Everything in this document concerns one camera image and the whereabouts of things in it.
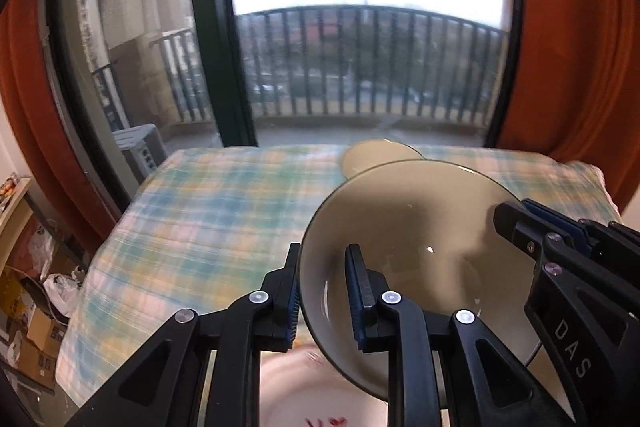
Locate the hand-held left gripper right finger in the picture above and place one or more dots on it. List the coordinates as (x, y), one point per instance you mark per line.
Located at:
(356, 297)

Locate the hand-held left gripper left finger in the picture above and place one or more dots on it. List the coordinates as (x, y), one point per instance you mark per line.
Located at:
(292, 307)

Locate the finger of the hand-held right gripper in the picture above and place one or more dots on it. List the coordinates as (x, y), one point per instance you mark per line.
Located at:
(575, 337)
(560, 219)

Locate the small pink-rimmed plate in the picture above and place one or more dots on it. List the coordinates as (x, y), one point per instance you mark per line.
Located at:
(320, 387)

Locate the cream floral bowl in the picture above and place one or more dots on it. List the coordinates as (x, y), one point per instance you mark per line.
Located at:
(425, 217)
(375, 154)

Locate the pastel plaid tablecloth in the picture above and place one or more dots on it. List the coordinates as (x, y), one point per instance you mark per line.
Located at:
(200, 217)

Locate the orange curtain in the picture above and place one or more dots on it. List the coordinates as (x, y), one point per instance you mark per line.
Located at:
(30, 57)
(575, 57)

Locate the grey plastic crate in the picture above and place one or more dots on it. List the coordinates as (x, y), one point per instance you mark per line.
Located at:
(142, 152)

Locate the white plastic bag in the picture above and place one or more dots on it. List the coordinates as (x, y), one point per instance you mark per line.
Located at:
(60, 287)

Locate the yellow cardboard box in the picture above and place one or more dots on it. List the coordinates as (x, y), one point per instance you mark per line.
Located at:
(15, 297)

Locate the balcony railing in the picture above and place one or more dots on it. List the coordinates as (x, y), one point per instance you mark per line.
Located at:
(350, 9)

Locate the wooden shelf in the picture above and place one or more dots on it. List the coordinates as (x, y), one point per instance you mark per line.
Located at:
(15, 207)

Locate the dark window frame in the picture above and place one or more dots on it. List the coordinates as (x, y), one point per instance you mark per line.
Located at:
(220, 57)

